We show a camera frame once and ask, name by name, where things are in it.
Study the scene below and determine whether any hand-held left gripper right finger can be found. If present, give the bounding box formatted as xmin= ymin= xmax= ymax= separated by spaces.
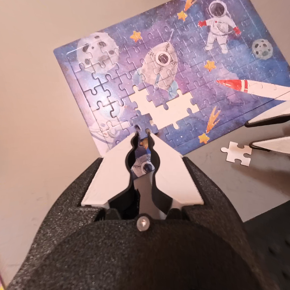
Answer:
xmin=147 ymin=132 xmax=204 ymax=214

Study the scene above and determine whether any space jigsaw puzzle board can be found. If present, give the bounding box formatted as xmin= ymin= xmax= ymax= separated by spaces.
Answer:
xmin=53 ymin=0 xmax=290 ymax=180

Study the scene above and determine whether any white-backed jigsaw puzzle piece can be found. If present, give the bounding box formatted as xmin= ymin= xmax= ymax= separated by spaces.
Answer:
xmin=221 ymin=142 xmax=252 ymax=167

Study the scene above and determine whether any blue jigsaw puzzle piece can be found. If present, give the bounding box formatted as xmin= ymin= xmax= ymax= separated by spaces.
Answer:
xmin=129 ymin=113 xmax=160 ymax=141

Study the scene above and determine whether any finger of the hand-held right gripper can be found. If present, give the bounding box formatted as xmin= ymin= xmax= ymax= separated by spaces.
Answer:
xmin=249 ymin=135 xmax=290 ymax=155
xmin=245 ymin=99 xmax=290 ymax=128

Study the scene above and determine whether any grey desk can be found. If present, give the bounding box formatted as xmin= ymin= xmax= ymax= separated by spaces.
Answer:
xmin=0 ymin=0 xmax=290 ymax=284

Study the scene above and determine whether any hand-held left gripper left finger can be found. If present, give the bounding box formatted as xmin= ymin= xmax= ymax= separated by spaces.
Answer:
xmin=81 ymin=132 xmax=139 ymax=209

